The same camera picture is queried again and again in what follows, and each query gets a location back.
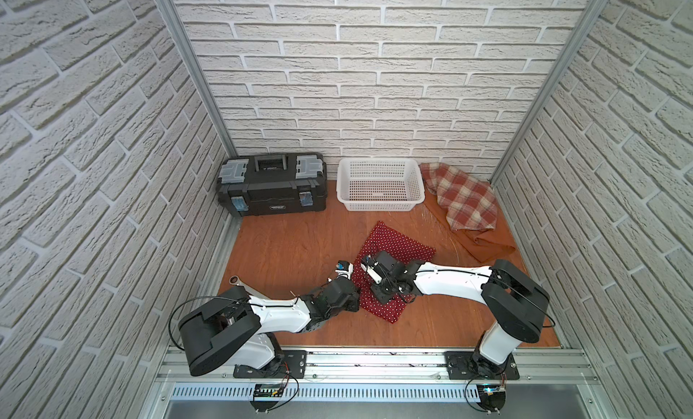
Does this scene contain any right controller board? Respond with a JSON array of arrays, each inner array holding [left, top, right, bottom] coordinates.
[[476, 385, 506, 414]]

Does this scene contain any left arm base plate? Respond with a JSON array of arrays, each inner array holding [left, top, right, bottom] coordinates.
[[233, 350, 308, 379]]

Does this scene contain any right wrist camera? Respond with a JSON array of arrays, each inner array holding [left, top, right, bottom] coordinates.
[[361, 255, 383, 285]]

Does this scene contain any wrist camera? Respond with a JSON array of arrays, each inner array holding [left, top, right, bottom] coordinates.
[[361, 255, 383, 285], [336, 260, 354, 279]]

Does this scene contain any red plaid skirt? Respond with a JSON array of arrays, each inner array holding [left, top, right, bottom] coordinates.
[[419, 163, 498, 231]]

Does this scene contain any silver wrench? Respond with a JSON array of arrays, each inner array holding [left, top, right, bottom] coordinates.
[[228, 276, 269, 300]]

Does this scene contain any red polka dot skirt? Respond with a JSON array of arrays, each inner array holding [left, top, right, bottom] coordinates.
[[351, 221, 436, 324]]

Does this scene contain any orange brown skirt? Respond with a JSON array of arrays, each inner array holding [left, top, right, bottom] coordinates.
[[424, 193, 517, 264]]

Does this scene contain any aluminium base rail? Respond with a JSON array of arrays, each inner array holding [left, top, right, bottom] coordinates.
[[154, 346, 601, 385]]

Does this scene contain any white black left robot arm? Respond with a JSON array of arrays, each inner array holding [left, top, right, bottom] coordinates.
[[176, 275, 360, 377]]

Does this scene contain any white plastic basket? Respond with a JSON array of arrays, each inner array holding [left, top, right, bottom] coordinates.
[[337, 157, 425, 211]]

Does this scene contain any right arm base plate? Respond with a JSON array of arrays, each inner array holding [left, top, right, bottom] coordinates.
[[443, 350, 520, 381]]

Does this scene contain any controller board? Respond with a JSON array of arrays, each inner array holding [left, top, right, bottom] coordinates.
[[250, 383, 286, 413], [476, 385, 506, 414]]

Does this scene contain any left controller board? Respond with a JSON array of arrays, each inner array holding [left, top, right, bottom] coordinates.
[[250, 383, 286, 413]]

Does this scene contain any black plastic toolbox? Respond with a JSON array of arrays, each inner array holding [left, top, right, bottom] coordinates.
[[216, 153, 328, 217]]

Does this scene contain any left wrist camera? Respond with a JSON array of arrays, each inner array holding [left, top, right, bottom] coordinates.
[[336, 260, 354, 279]]

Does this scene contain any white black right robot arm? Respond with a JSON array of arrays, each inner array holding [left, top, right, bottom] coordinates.
[[361, 251, 555, 376]]

